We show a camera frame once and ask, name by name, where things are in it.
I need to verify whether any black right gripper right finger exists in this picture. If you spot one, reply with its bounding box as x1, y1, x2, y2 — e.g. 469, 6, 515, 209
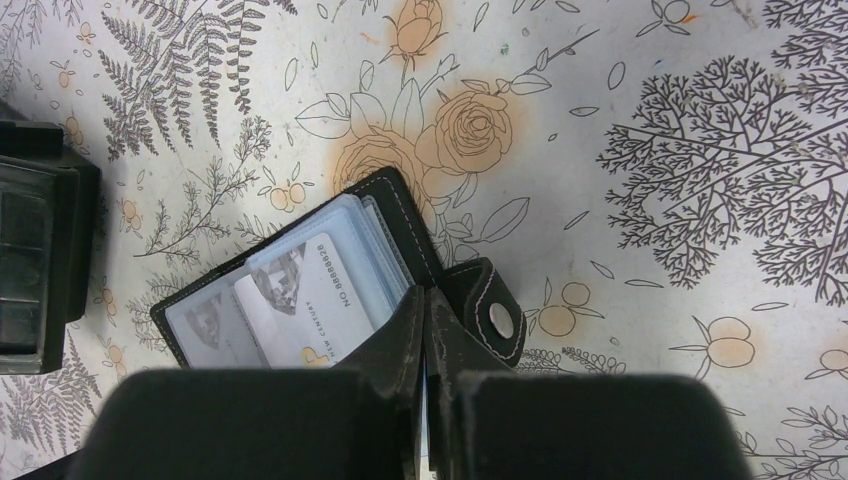
423, 289, 752, 479

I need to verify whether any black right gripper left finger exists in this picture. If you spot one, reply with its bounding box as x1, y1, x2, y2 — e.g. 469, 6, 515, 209
68, 286, 425, 479

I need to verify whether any black leather card holder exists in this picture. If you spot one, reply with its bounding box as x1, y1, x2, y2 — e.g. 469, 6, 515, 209
150, 167, 526, 368

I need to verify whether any floral table mat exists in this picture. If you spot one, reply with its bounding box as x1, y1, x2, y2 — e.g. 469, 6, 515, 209
1, 1, 847, 479

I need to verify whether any white VIP credit card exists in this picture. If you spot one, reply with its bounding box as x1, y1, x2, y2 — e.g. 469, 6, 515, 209
165, 289, 267, 368

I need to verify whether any black plastic card box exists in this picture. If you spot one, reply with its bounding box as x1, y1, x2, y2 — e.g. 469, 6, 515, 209
1, 103, 101, 376

